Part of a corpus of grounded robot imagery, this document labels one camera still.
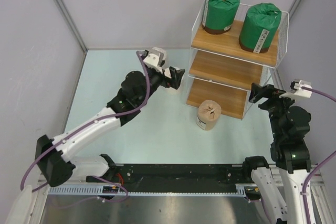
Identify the white slotted cable duct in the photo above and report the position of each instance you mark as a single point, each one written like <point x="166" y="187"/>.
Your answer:
<point x="238" y="190"/>

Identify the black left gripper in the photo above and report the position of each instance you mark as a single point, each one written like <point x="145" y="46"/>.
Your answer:
<point x="166" y="82"/>

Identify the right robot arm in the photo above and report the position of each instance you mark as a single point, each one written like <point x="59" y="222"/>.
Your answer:
<point x="289" y="125"/>

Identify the white wrapped paper roll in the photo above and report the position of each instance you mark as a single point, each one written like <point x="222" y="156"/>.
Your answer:
<point x="164" y="61"/>

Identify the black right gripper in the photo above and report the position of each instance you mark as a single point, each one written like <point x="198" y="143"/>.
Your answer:
<point x="258" y="91"/>

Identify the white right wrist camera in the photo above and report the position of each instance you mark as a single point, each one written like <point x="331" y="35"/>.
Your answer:
<point x="297" y="91"/>

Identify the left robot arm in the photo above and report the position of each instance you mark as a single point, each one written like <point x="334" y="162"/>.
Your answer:
<point x="53" y="155"/>

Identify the green paper roll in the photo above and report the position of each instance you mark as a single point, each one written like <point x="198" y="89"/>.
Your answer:
<point x="218" y="15"/>

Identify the brown wrapped paper roll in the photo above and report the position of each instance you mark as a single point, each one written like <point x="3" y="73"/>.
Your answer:
<point x="208" y="114"/>

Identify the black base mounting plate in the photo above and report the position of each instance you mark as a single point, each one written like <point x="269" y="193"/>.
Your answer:
<point x="181" y="175"/>

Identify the white wire wooden shelf rack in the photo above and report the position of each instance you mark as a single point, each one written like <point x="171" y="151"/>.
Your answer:
<point x="221" y="71"/>

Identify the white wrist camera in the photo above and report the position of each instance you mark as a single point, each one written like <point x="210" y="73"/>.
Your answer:
<point x="152" y="59"/>
<point x="297" y="91"/>

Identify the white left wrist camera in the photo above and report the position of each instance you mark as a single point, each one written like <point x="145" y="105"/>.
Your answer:
<point x="152" y="59"/>

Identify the unwrapped white paper roll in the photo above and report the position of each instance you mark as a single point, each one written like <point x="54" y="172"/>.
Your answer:
<point x="173" y="77"/>

